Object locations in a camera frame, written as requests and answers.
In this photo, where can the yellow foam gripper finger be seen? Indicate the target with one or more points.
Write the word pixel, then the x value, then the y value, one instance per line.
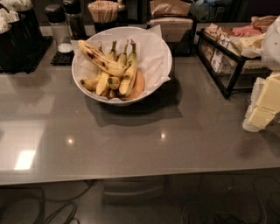
pixel 267 105

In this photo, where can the long spotted top banana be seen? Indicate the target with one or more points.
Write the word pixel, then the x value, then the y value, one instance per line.
pixel 99 59

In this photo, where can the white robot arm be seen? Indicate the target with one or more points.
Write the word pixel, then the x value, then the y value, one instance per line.
pixel 271 48

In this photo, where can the orange fruit in bowl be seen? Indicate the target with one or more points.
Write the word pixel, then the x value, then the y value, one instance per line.
pixel 138 87

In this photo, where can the yellow banana right upright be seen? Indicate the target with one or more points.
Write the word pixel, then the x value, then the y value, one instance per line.
pixel 130 74

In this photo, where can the short banana with dark tip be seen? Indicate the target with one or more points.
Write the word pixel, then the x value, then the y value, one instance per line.
pixel 114 82

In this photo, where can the white bowl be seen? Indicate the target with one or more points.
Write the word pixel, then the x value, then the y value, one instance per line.
pixel 153 56

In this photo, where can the yellow banana centre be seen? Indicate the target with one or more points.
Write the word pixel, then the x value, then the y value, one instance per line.
pixel 102 86

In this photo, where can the small banana lower left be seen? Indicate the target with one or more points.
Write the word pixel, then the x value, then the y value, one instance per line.
pixel 91 84

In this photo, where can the cup of wooden stirrers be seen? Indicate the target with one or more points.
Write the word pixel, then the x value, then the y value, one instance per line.
pixel 104 14

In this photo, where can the small black mat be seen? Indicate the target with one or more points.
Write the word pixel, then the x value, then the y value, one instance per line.
pixel 62 59

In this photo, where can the dark glass shaker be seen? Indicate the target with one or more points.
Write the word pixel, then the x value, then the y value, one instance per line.
pixel 75 19

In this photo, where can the black rubber mat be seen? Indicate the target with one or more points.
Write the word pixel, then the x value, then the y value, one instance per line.
pixel 33 59

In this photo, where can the glass sugar shaker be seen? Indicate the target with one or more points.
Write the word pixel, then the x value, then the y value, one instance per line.
pixel 58 22

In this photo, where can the black container left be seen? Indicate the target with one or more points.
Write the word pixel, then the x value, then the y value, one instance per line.
pixel 20 44

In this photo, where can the black wire condiment rack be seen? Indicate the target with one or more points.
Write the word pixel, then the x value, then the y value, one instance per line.
pixel 230 72

